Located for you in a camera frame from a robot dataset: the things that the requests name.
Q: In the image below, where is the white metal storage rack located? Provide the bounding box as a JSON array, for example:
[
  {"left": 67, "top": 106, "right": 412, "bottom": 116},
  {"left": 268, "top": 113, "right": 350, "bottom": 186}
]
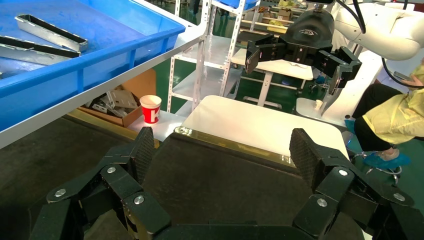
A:
[{"left": 166, "top": 0, "right": 263, "bottom": 115}]

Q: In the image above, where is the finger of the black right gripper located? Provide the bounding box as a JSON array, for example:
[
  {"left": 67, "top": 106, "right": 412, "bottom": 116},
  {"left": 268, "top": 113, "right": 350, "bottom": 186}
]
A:
[
  {"left": 245, "top": 34, "right": 287, "bottom": 75},
  {"left": 315, "top": 46, "right": 363, "bottom": 96}
]

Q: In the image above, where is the small blue crate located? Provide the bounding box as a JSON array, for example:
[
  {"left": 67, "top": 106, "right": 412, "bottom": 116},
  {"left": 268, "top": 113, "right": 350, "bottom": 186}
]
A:
[{"left": 211, "top": 0, "right": 261, "bottom": 10}]

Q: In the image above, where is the chrome leg stool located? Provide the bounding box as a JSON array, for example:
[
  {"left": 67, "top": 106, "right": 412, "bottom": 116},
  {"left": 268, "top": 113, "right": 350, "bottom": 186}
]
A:
[{"left": 343, "top": 119, "right": 403, "bottom": 186}]

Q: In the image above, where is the large blue plastic bin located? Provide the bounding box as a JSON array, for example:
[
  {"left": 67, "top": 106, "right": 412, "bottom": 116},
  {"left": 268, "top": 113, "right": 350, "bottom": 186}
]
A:
[{"left": 0, "top": 0, "right": 186, "bottom": 133}]

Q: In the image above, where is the white metal shelf frame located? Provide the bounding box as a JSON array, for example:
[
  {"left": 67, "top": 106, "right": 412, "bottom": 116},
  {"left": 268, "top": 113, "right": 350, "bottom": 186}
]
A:
[{"left": 0, "top": 0, "right": 213, "bottom": 150}]

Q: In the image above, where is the brown cardboard box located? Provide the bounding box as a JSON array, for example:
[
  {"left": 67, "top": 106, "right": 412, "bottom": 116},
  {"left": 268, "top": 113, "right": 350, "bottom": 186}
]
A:
[{"left": 77, "top": 67, "right": 157, "bottom": 128}]

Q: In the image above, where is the small brown carton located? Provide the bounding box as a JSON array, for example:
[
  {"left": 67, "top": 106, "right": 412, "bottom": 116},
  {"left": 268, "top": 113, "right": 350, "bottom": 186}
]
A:
[{"left": 277, "top": 8, "right": 294, "bottom": 21}]

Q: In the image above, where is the white machine column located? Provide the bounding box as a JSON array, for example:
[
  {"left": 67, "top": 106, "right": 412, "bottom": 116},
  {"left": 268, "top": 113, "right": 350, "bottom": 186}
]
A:
[{"left": 294, "top": 49, "right": 385, "bottom": 128}]

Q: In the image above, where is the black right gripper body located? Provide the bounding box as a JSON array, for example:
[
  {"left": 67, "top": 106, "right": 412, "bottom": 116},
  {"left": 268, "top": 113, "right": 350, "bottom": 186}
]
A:
[{"left": 279, "top": 9, "right": 335, "bottom": 66}]

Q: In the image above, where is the dark smartphone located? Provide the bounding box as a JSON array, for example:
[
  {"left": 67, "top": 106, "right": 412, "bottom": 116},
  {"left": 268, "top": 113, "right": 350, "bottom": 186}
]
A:
[{"left": 393, "top": 70, "right": 414, "bottom": 83}]

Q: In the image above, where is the red white paper cup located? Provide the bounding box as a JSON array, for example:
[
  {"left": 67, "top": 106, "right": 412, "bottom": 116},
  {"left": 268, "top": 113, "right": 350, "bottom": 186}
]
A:
[{"left": 139, "top": 95, "right": 162, "bottom": 125}]

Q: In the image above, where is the person in yellow coat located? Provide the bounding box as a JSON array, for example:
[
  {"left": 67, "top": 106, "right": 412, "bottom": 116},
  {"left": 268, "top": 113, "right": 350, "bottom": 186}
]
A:
[{"left": 351, "top": 64, "right": 424, "bottom": 170}]

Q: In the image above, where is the silver metal channel part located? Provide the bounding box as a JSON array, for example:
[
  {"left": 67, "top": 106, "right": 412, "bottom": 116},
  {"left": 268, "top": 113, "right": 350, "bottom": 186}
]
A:
[
  {"left": 14, "top": 13, "right": 89, "bottom": 53},
  {"left": 0, "top": 35, "right": 81, "bottom": 66}
]

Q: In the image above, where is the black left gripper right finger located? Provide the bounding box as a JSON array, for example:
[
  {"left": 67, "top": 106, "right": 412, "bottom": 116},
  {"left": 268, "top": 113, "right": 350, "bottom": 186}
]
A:
[{"left": 289, "top": 128, "right": 424, "bottom": 240}]

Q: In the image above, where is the perforated gray metal bracket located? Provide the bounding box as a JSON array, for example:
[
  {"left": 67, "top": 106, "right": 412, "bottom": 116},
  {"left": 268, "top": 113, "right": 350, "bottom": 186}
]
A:
[{"left": 105, "top": 89, "right": 138, "bottom": 110}]

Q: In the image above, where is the white background table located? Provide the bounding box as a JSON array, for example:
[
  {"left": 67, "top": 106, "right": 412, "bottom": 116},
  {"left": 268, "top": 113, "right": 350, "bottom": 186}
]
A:
[{"left": 230, "top": 47, "right": 316, "bottom": 110}]

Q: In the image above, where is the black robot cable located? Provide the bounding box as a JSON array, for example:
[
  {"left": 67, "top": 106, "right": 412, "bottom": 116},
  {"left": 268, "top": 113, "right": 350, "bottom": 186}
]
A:
[{"left": 334, "top": 0, "right": 424, "bottom": 90}]

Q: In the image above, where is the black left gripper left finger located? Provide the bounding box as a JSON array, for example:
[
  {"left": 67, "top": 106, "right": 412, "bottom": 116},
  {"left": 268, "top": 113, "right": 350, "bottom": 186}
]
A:
[{"left": 28, "top": 126, "right": 171, "bottom": 240}]

